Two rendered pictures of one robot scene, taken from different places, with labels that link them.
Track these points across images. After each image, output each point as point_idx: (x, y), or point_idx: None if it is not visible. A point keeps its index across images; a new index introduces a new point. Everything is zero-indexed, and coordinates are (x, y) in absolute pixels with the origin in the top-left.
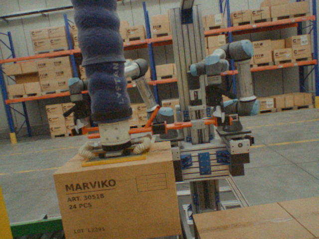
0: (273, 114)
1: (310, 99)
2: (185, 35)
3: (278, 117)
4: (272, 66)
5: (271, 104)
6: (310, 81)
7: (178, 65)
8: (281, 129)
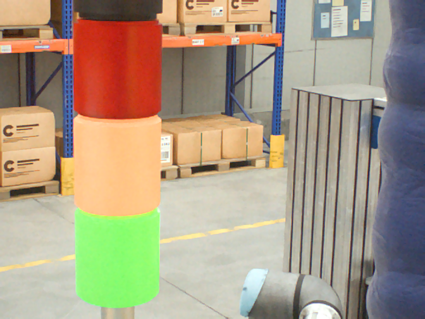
0: (175, 186)
1: (258, 142)
2: (374, 178)
3: (198, 203)
4: (178, 39)
5: (167, 153)
6: (248, 82)
7: (345, 262)
8: (236, 254)
